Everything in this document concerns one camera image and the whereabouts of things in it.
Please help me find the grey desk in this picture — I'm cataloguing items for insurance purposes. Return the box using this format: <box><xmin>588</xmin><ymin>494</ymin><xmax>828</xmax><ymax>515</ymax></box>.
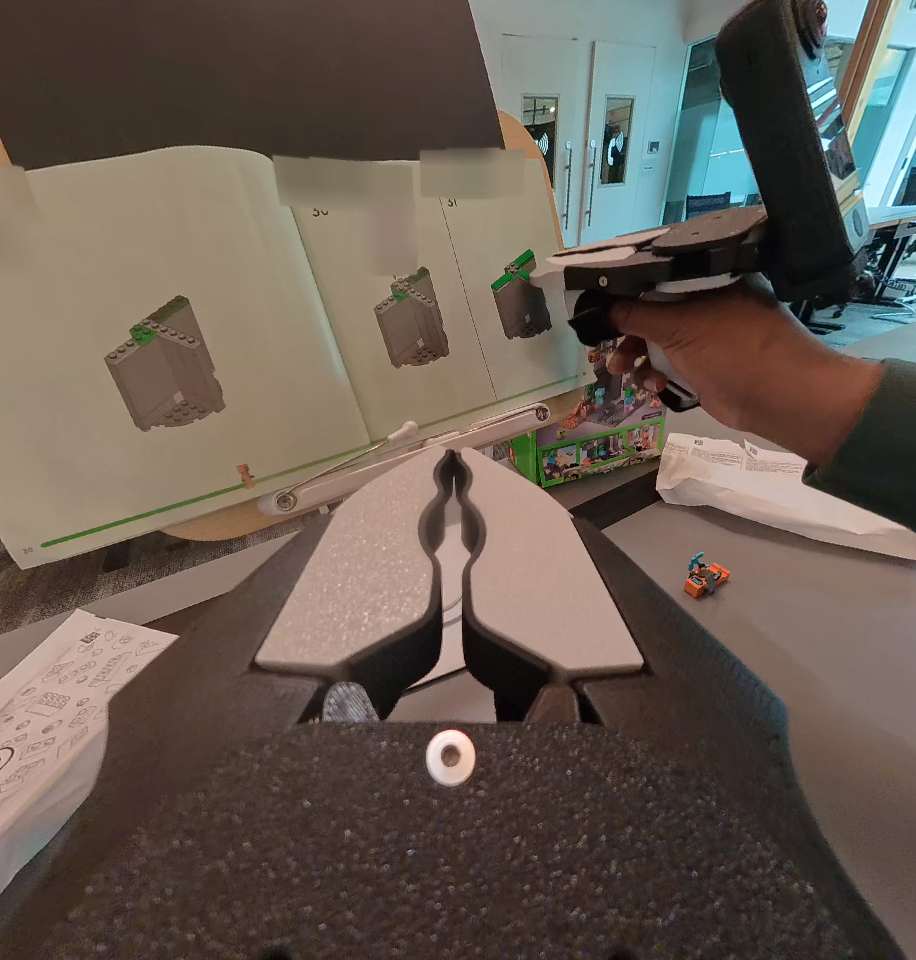
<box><xmin>0</xmin><ymin>322</ymin><xmax>916</xmax><ymax>960</ymax></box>

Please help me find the pale wooden book stand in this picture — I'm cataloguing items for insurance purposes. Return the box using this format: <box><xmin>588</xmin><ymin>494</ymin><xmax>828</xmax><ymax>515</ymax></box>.
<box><xmin>0</xmin><ymin>108</ymin><xmax>565</xmax><ymax>680</ymax></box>

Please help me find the white door glass window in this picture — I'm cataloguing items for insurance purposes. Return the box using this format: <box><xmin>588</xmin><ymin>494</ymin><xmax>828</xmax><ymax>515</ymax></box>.
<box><xmin>591</xmin><ymin>41</ymin><xmax>657</xmax><ymax>230</ymax></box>
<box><xmin>500</xmin><ymin>33</ymin><xmax>592</xmax><ymax>252</ymax></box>

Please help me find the open instruction booklet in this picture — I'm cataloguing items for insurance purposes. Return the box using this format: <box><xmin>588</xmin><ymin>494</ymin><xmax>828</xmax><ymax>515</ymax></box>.
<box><xmin>0</xmin><ymin>146</ymin><xmax>600</xmax><ymax>571</ymax></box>

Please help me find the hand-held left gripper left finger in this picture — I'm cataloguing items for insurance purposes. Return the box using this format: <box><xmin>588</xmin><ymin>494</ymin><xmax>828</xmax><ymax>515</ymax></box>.
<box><xmin>254</xmin><ymin>448</ymin><xmax>459</xmax><ymax>723</ymax></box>

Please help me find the wooden office table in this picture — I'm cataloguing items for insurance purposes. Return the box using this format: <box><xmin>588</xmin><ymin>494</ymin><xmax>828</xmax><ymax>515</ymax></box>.
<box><xmin>863</xmin><ymin>202</ymin><xmax>916</xmax><ymax>305</ymax></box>

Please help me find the person's right hand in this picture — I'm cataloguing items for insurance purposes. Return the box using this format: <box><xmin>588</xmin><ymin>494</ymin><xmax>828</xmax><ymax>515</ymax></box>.
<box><xmin>608</xmin><ymin>287</ymin><xmax>884</xmax><ymax>468</ymax></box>

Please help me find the green toy set box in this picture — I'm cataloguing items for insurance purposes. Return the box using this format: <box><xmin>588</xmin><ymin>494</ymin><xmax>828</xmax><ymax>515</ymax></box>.
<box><xmin>506</xmin><ymin>336</ymin><xmax>667</xmax><ymax>489</ymax></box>

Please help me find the white paper bag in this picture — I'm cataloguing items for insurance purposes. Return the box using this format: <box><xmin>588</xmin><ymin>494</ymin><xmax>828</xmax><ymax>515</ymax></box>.
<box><xmin>655</xmin><ymin>432</ymin><xmax>916</xmax><ymax>565</ymax></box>

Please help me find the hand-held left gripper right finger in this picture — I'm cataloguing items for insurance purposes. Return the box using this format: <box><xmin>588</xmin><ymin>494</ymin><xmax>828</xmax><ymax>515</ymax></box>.
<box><xmin>455</xmin><ymin>447</ymin><xmax>646</xmax><ymax>723</ymax></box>

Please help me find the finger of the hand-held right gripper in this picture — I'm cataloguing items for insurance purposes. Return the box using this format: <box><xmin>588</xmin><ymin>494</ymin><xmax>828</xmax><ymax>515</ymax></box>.
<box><xmin>529</xmin><ymin>249</ymin><xmax>675</xmax><ymax>312</ymax></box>
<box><xmin>578</xmin><ymin>232</ymin><xmax>665</xmax><ymax>255</ymax></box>

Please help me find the person's right forearm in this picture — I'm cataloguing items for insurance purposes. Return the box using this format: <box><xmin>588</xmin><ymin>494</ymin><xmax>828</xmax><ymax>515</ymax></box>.
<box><xmin>803</xmin><ymin>358</ymin><xmax>916</xmax><ymax>549</ymax></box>

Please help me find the dark grey desk partition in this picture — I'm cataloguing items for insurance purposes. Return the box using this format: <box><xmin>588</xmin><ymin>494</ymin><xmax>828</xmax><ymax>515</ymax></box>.
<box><xmin>0</xmin><ymin>0</ymin><xmax>504</xmax><ymax>172</ymax></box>

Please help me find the orange brick minifigure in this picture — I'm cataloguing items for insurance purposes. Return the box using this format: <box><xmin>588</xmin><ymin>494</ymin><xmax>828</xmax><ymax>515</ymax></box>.
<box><xmin>681</xmin><ymin>551</ymin><xmax>732</xmax><ymax>600</ymax></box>

